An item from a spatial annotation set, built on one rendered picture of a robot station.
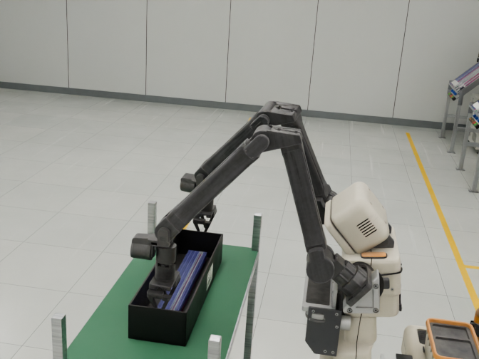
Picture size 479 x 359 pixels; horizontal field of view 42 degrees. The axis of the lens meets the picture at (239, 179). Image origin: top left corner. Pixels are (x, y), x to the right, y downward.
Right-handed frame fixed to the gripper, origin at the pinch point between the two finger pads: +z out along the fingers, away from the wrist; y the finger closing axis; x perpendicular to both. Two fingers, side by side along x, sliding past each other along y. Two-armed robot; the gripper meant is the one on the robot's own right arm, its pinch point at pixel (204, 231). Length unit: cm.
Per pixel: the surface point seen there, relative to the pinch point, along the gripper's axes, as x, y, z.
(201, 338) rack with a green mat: 12, 58, 8
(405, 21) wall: 135, -674, -33
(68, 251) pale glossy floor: -127, -169, 108
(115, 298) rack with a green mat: -20.3, 41.5, 8.8
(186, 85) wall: -160, -675, 85
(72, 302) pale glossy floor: -97, -103, 107
